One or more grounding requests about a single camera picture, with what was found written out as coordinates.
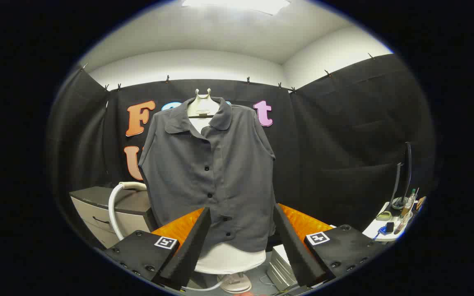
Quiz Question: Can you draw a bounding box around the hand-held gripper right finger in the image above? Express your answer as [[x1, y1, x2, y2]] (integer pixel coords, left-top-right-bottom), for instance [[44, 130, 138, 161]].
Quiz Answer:
[[273, 203, 388, 288]]

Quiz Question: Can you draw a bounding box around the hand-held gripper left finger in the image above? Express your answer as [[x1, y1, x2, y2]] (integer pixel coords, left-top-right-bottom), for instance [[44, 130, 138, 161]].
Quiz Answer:
[[103, 207, 212, 291]]

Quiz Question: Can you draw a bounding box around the grey button shirt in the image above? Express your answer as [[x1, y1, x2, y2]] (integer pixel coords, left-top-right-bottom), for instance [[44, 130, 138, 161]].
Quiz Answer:
[[138, 97, 277, 253]]

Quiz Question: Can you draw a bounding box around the white side desk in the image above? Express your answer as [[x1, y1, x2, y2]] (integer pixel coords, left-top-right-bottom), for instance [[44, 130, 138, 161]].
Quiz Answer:
[[362, 201, 421, 242]]

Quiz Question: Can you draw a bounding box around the grey drawer cabinet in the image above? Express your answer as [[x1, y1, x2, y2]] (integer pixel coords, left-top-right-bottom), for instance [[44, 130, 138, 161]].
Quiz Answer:
[[69, 186, 158, 249]]

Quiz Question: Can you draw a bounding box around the black backdrop cloth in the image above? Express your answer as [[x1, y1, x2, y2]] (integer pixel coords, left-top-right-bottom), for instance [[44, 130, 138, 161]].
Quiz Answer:
[[47, 53, 437, 247]]

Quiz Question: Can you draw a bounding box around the ceiling light panel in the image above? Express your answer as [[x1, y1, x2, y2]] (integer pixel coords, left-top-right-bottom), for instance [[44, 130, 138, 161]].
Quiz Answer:
[[181, 0, 291, 16]]

